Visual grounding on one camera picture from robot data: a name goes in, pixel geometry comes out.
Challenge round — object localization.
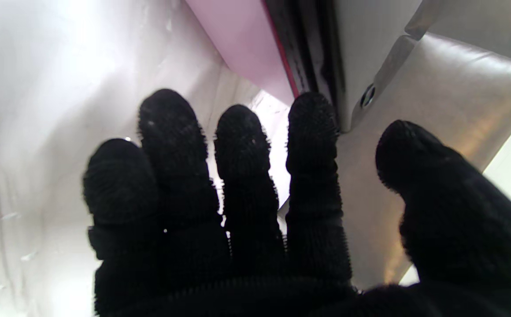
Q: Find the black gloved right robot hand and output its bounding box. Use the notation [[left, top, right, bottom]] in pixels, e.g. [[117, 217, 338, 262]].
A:
[[82, 89, 511, 317]]

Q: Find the pink tissue box cover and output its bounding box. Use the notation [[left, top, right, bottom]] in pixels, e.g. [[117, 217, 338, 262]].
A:
[[185, 0, 299, 106]]

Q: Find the black tissue box base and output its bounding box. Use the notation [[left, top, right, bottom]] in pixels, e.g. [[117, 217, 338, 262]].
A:
[[262, 0, 441, 133]]

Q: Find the brown leather sofa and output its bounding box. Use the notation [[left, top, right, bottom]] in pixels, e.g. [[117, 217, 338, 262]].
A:
[[278, 0, 511, 291]]

